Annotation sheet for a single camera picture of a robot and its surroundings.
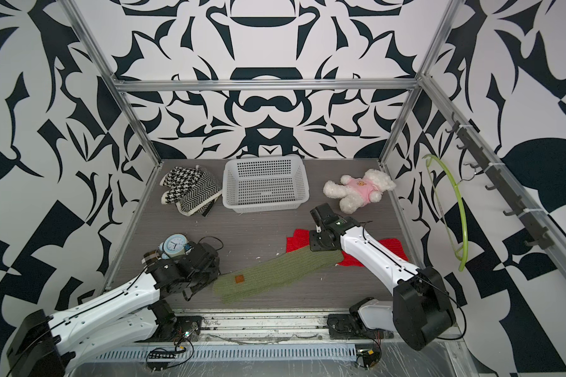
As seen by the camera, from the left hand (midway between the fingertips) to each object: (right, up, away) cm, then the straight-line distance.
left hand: (221, 266), depth 82 cm
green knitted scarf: (+6, -6, 0) cm, 8 cm away
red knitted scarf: (+29, +6, +14) cm, 33 cm away
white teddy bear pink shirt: (+51, +25, +16) cm, 59 cm away
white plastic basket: (+13, +28, +20) cm, 37 cm away
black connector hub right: (+48, -24, -10) cm, 54 cm away
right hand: (+33, +9, +4) cm, 34 cm away
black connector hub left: (-17, -24, -9) cm, 30 cm away
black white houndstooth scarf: (-15, +26, +14) cm, 33 cm away
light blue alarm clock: (-19, +6, +5) cm, 21 cm away
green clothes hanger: (+70, +9, -17) cm, 72 cm away
